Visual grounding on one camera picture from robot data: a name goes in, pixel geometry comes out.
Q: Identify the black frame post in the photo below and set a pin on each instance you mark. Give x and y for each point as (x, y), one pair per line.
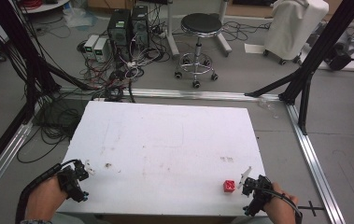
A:
(324, 46)
(16, 37)

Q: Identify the aluminium floor rail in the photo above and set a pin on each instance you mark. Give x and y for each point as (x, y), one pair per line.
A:
(196, 94)
(314, 168)
(3, 155)

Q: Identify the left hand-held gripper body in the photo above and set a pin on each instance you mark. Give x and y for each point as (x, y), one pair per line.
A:
(72, 183)

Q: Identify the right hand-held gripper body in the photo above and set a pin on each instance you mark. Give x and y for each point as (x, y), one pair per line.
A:
(258, 193)

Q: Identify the white covered cart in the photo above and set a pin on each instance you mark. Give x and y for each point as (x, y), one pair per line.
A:
(293, 28)

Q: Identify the black round stool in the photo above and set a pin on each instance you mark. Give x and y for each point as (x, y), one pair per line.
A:
(201, 23)

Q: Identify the clear plastic wrap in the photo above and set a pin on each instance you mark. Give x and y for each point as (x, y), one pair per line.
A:
(78, 17)

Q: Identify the white table leg frame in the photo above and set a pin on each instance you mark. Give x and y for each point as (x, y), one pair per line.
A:
(173, 43)

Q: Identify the dark grey floor device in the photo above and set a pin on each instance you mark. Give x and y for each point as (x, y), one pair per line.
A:
(341, 53)

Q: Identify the white power supply unit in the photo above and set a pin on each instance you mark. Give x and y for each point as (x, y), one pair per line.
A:
(100, 49)
(90, 45)

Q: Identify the red cube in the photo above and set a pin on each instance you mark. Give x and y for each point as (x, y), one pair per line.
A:
(229, 186)

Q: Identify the black computer tower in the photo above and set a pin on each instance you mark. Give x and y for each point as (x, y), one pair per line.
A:
(139, 25)
(119, 31)

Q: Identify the person's left hand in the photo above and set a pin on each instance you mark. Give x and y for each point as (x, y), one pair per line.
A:
(44, 200)

